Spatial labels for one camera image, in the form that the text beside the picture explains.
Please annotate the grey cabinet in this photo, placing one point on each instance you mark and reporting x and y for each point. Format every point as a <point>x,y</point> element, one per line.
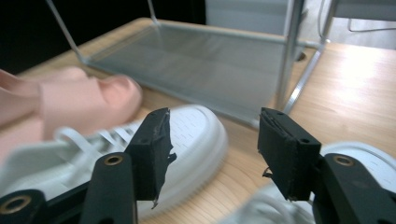
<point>243,15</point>

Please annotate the white sneaker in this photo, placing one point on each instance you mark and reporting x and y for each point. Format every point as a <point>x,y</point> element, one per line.
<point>372,160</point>
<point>193,130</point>

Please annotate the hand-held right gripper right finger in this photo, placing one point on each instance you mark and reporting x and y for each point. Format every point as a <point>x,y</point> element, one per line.
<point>289,155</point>

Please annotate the white metal desk frame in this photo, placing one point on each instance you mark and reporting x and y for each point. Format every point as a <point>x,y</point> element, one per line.
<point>367,9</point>

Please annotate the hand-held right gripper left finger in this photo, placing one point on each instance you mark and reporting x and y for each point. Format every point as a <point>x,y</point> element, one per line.
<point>149,161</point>

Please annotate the pink slipper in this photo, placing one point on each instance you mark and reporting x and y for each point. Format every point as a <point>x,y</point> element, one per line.
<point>93,102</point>
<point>15,93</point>

